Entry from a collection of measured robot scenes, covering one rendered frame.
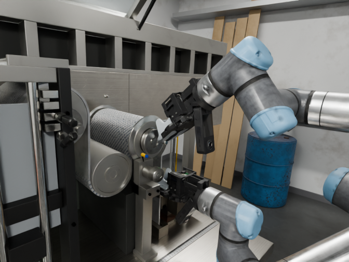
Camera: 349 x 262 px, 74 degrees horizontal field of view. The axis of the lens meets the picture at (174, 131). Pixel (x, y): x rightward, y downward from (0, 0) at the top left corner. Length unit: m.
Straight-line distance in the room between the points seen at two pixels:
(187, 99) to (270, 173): 2.35
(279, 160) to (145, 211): 2.26
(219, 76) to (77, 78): 0.57
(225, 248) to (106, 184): 0.34
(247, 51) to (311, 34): 2.90
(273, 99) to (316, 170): 3.00
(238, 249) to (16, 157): 0.50
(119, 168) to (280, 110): 0.42
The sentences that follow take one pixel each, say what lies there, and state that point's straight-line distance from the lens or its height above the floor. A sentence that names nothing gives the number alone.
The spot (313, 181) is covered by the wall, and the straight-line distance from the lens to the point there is 3.48.
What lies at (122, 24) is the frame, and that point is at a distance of 1.02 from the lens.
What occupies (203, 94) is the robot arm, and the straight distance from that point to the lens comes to 0.51.
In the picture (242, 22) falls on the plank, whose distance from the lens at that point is 3.45.
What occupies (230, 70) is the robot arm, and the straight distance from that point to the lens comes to 0.47.
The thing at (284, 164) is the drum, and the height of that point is 0.54.
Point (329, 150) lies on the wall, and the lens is 3.35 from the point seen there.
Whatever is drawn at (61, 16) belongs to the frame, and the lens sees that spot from 0.91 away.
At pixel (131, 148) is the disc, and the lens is 0.64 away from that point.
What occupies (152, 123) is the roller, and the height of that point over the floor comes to 1.30.
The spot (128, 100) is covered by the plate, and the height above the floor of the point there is 1.33.
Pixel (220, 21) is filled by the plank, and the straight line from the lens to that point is 3.58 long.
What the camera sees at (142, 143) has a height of 1.25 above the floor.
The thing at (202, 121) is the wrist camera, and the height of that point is 1.34.
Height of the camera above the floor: 1.43
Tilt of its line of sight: 13 degrees down
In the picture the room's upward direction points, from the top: 3 degrees clockwise
